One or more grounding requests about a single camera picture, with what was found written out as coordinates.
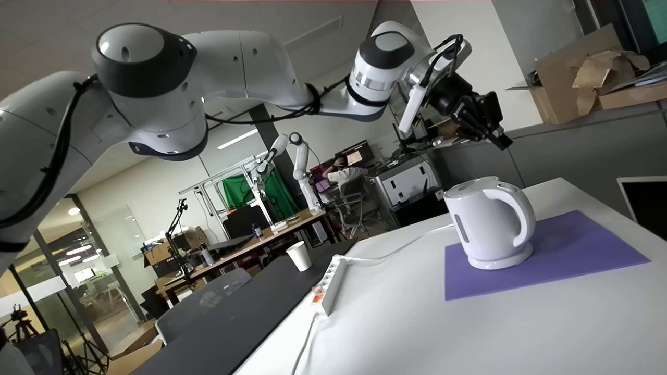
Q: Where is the white framed monitor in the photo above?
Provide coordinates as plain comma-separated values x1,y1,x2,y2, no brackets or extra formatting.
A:
617,176,667,241

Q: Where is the glass whiteboard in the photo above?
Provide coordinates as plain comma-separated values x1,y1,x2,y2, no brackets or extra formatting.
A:
91,204,147,262

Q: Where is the black monitor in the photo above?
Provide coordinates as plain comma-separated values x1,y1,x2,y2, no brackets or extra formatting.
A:
223,204,272,241

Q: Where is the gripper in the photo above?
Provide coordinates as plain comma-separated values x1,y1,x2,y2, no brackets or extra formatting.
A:
429,72,514,152

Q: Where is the white power strip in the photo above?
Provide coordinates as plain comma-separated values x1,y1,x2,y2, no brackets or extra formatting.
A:
311,254,349,317

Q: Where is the white paper cup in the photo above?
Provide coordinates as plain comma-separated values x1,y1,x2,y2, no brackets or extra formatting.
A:
286,241,313,272

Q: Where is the grey partition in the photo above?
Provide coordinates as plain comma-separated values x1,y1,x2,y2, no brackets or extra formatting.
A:
431,102,667,221

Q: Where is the stand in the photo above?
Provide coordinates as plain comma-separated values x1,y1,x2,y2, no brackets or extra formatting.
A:
165,197,197,286

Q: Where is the white kettle base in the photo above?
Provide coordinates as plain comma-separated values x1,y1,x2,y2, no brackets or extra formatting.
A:
465,242,535,271

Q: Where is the black table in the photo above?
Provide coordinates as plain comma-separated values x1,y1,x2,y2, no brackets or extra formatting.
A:
130,239,358,375

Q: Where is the aluminium frame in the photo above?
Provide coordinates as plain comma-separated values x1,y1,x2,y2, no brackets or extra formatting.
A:
179,155,278,231

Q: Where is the green cloth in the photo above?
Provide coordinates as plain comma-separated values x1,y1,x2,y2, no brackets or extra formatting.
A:
221,168,301,223

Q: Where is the person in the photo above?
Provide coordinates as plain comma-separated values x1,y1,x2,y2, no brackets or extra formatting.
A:
322,156,369,194

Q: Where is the background monitor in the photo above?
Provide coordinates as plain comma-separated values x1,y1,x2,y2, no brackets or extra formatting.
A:
336,140,375,168

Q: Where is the white kettle cable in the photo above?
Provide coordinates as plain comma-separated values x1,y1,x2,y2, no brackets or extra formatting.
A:
344,224,455,267

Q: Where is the white power strip cable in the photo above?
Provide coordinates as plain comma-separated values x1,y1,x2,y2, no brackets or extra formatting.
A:
290,311,322,375

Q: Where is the cardboard box on floor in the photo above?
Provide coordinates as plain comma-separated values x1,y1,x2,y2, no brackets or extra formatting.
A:
106,320,163,375

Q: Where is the wooden table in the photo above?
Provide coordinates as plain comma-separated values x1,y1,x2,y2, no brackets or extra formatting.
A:
155,208,335,305

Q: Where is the flat cardboard box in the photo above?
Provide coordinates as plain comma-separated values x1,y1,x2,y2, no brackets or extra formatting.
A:
598,61,667,110

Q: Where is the purple mat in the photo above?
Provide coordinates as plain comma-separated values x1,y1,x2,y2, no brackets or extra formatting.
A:
444,210,652,302

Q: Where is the camera on tripod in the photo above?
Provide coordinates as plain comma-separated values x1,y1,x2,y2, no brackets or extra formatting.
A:
0,304,111,375

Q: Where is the open cardboard box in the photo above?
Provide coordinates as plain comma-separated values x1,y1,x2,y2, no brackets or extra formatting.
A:
507,23,652,126

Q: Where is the white printer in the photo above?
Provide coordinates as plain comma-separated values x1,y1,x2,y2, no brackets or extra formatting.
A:
367,158,444,228

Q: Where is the stack of cardboard boxes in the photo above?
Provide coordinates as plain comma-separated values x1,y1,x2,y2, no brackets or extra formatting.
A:
143,226,210,267

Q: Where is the white electric kettle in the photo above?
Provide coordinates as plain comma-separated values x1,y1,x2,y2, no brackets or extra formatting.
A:
443,176,537,262

